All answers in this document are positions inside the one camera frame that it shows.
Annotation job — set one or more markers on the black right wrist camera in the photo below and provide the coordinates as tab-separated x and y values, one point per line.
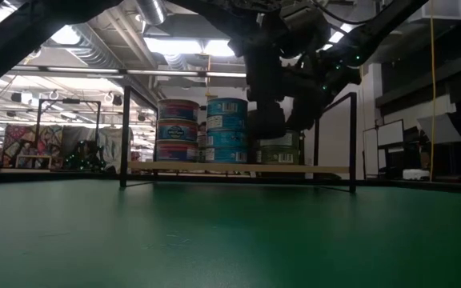
304	24

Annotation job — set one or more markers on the long LED light bar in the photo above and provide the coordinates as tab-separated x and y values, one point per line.
162	72

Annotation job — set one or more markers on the wooden shelf black metal frame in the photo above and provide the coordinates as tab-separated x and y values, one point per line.
234	167

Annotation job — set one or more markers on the round silver ceiling duct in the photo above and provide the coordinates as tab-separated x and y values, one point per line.
152	10

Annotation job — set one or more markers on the white panel board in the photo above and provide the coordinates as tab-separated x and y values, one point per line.
390	134

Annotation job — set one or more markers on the green table mat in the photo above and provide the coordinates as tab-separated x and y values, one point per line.
214	248

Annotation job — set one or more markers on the grey angled panel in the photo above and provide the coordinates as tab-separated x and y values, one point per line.
440	128

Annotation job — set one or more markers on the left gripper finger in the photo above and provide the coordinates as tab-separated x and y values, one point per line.
259	124
277	122

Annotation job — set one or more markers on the colourful patterned cloth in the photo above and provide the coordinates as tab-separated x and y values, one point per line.
34	140

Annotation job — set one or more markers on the white draped cloth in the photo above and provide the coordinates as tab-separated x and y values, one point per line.
112	140

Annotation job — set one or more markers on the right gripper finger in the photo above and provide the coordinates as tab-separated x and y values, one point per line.
304	114

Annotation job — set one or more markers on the long ribbed silver duct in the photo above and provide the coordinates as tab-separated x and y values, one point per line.
94	44

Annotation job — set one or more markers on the white box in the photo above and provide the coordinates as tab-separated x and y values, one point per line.
415	174

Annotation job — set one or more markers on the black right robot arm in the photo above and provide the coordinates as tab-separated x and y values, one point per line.
382	28

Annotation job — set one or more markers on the black metal table frame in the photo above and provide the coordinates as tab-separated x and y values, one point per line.
54	176

